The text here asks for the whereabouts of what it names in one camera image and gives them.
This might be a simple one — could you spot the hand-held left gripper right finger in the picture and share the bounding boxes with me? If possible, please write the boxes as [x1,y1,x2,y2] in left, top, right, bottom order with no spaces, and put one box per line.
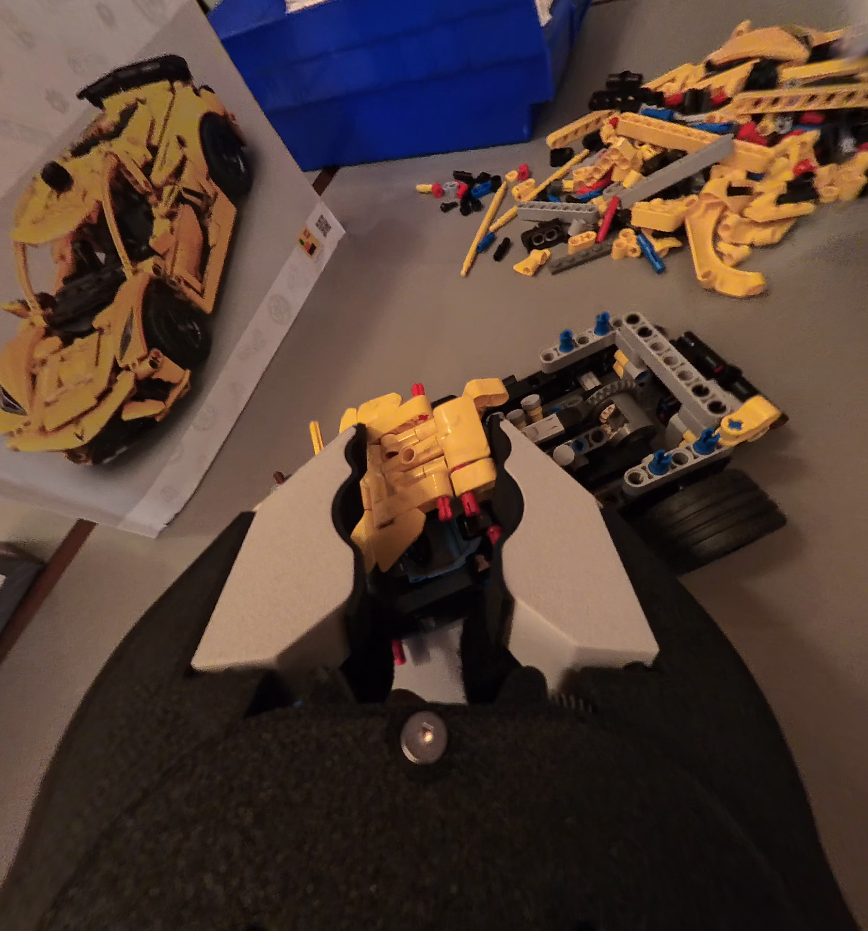
[461,418,660,703]

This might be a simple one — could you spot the grey car instruction booklet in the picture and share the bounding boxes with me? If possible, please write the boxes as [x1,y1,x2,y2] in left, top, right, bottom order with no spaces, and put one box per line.
[0,0,347,539]

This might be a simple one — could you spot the scattered small brick pins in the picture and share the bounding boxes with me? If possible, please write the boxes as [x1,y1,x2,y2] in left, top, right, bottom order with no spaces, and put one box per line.
[415,169,533,219]

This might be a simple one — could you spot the blue plastic bin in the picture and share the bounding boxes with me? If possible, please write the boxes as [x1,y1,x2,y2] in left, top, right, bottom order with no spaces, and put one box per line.
[208,0,595,173]

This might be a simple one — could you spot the yellow black brick car chassis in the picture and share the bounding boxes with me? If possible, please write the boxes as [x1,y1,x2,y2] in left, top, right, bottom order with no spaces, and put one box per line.
[255,311,789,666]

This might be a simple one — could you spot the pile of small brick parts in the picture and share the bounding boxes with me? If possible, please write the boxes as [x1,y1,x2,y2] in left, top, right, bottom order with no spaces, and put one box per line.
[461,20,868,299]

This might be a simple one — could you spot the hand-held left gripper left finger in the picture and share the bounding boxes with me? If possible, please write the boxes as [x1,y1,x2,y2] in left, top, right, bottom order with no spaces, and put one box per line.
[190,423,394,704]

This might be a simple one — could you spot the grey desk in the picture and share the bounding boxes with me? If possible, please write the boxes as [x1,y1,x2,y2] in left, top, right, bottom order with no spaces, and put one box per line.
[0,0,868,931]

